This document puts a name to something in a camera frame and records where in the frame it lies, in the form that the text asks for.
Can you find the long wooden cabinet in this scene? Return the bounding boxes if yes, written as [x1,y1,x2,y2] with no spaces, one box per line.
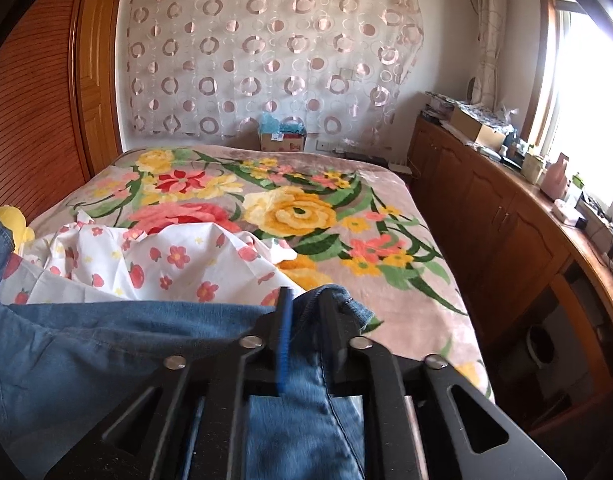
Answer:
[409,112,613,441]

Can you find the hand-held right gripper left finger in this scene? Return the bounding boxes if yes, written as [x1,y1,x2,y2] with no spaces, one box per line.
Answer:
[44,286,294,480]

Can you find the ring print window curtain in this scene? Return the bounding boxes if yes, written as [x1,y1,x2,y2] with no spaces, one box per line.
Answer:
[469,0,511,106]

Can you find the floral plush blanket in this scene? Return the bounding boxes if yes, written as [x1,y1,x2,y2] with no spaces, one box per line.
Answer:
[26,145,495,403]

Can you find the white round bucket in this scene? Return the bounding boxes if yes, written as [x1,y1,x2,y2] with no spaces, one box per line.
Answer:
[527,325,562,368]

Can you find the yellow plush toy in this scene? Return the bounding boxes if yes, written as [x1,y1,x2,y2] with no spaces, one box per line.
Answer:
[0,205,36,256]

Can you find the wooden wardrobe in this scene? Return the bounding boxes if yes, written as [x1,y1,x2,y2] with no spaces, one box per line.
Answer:
[0,0,124,221]

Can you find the blue denim pants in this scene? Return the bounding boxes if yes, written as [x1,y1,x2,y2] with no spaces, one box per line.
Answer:
[0,210,375,480]

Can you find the plain cardboard box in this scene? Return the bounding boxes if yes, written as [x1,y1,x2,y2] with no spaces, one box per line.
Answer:
[449,105,507,151]

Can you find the white strawberry print sheet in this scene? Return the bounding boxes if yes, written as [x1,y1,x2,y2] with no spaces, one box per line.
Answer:
[0,215,307,307]

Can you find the wooden frame window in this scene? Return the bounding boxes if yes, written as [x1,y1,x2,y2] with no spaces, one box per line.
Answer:
[531,0,613,221]

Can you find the cardboard box with red print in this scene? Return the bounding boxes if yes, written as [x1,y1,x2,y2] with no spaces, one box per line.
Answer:
[259,129,307,153]

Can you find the small white box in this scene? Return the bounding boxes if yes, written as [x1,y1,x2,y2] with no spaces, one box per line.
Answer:
[553,200,587,229]

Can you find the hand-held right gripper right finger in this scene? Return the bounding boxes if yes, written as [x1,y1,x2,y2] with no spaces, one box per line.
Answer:
[317,287,566,480]

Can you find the pile of packets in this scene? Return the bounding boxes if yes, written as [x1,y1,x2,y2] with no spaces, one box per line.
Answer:
[423,91,456,122]

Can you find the circle pattern sheer curtain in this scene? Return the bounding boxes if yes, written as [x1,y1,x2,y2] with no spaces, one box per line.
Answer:
[124,0,427,139]

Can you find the teal plastic bag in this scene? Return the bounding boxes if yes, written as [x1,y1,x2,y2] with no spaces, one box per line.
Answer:
[260,112,306,135]

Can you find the pink container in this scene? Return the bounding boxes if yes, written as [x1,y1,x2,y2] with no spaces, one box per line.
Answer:
[541,152,570,201]

